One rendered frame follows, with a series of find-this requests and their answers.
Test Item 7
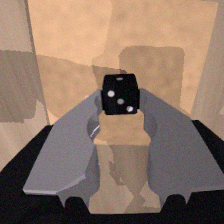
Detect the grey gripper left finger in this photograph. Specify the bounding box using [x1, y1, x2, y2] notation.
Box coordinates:
[0, 89, 105, 224]

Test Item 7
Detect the tan flat mat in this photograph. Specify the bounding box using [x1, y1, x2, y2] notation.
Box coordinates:
[28, 0, 218, 145]

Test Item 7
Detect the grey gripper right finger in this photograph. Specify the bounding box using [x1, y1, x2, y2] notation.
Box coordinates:
[137, 88, 224, 217]

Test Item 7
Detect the black die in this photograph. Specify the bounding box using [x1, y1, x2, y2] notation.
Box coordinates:
[102, 73, 138, 115]

